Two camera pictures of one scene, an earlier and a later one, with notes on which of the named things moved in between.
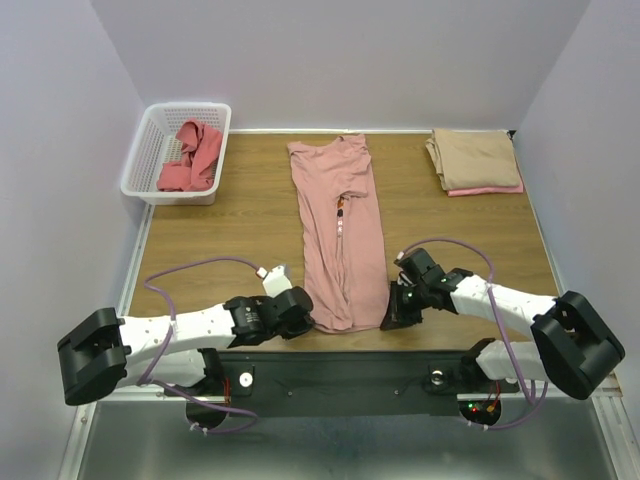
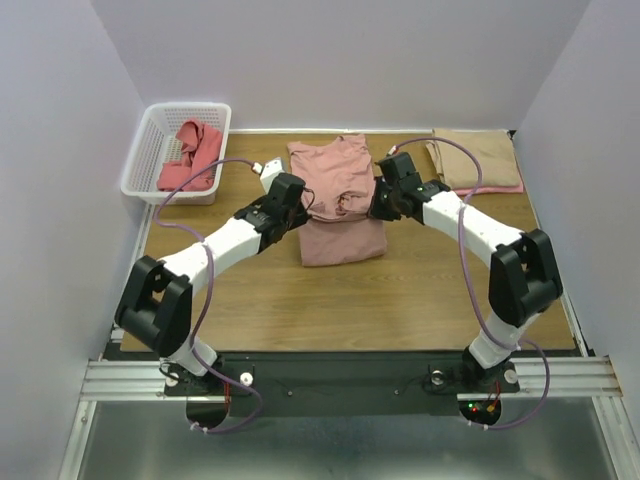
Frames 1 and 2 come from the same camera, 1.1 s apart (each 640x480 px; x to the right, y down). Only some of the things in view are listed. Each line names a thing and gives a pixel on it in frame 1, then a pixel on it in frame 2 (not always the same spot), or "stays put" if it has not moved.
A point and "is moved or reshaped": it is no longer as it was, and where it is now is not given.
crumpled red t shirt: [195, 172] stays put
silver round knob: [437, 377] stays put
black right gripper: [396, 307] → [379, 208]
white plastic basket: [155, 143] stays put
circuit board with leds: [480, 411] stays put
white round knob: [245, 379] stays put
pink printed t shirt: [344, 235] is moved or reshaped
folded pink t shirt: [482, 190] stays put
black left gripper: [302, 326] → [302, 217]
